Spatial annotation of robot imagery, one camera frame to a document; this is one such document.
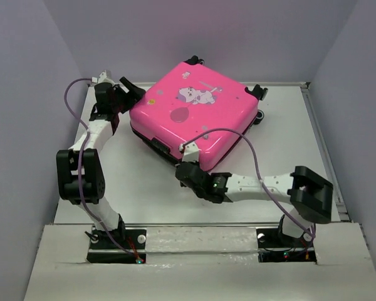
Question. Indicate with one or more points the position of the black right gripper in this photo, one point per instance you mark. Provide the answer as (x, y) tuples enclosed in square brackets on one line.
[(182, 184)]

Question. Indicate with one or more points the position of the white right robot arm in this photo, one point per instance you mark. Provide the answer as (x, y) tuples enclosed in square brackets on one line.
[(304, 197)]

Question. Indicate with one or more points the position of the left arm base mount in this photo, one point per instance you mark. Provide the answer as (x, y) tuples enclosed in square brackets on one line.
[(103, 250)]

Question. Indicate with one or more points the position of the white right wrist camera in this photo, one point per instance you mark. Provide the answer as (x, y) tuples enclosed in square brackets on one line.
[(190, 152)]

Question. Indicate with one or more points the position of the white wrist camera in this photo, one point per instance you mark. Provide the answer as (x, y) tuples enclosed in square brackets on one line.
[(190, 152), (104, 77)]

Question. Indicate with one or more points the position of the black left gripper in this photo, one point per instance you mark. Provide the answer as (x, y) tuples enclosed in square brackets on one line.
[(133, 98)]

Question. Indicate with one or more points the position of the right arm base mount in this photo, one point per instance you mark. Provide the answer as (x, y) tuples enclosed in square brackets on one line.
[(275, 247)]

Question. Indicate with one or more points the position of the aluminium table rail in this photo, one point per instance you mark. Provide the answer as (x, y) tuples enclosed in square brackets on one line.
[(338, 201)]

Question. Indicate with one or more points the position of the pink hard-shell suitcase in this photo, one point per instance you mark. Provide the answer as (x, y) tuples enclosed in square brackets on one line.
[(193, 101)]

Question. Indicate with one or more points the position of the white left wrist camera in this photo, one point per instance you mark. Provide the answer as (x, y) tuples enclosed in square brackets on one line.
[(104, 77)]

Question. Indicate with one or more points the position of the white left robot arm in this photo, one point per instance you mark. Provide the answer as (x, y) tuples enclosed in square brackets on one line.
[(81, 180)]

